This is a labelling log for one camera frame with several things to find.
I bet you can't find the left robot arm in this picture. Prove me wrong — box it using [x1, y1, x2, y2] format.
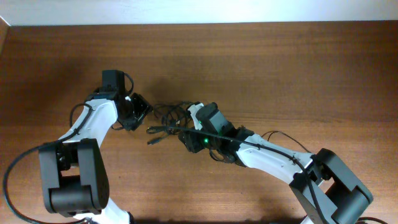
[39, 70, 152, 223]

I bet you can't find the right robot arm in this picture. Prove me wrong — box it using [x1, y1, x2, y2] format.
[178, 103, 373, 224]

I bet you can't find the black cable bundle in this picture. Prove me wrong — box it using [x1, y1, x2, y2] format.
[146, 101, 312, 154]

